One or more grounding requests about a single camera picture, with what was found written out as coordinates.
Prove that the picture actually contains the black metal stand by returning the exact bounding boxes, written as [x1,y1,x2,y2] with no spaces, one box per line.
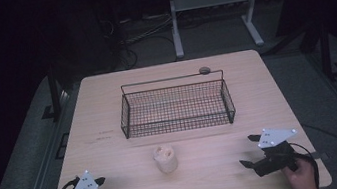
[34,62,67,125]
[313,17,337,83]

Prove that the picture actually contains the bundle of floor cables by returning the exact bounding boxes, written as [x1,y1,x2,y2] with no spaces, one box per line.
[98,8,180,73]

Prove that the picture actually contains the small grey round object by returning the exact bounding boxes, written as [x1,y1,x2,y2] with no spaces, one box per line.
[198,65,212,77]

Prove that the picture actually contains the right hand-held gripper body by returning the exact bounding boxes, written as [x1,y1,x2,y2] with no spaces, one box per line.
[248,123,304,179]

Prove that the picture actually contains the person's right hand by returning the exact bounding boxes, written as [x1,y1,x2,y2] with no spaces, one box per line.
[279,155,320,189]

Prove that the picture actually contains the black wire basket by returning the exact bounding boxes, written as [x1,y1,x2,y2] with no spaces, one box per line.
[114,67,239,142]

